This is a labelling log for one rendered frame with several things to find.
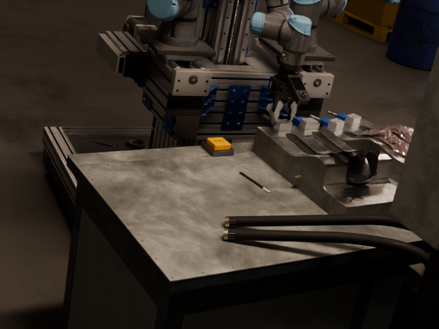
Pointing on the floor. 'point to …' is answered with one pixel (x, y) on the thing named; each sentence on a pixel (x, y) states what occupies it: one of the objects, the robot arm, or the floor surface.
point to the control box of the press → (423, 200)
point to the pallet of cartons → (369, 17)
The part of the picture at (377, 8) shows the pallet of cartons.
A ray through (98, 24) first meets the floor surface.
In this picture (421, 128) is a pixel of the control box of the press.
